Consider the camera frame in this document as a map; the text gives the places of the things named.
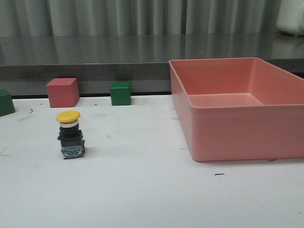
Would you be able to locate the yellow mushroom push button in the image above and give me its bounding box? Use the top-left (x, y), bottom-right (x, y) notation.
top-left (56, 110), bottom-right (85, 160)

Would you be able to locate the green cube block centre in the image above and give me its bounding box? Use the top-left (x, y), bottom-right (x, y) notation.
top-left (110, 81), bottom-right (131, 106)

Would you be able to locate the pink plastic bin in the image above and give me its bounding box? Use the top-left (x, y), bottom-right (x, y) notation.
top-left (169, 57), bottom-right (304, 162)

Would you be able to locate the pink cube block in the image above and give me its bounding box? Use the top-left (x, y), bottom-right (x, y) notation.
top-left (46, 78), bottom-right (80, 108)

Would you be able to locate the green block left edge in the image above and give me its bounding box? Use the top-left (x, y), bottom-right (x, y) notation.
top-left (0, 89), bottom-right (15, 116)

